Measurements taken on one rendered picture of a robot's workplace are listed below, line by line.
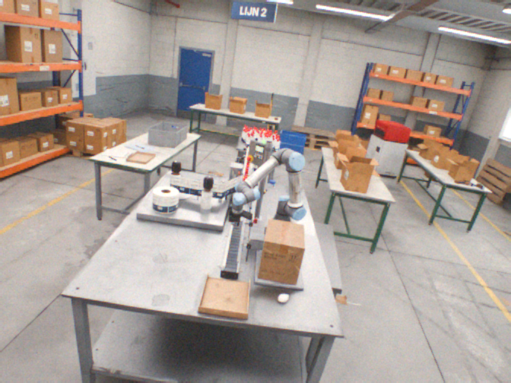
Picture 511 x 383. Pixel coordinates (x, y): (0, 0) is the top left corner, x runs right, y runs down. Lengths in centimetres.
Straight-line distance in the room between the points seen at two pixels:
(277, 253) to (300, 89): 833
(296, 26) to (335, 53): 134
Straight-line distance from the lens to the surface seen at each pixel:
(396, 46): 1039
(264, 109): 805
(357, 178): 404
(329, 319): 194
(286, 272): 200
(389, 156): 790
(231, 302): 187
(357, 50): 1018
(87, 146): 640
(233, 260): 211
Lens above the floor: 208
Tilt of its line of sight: 22 degrees down
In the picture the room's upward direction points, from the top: 9 degrees clockwise
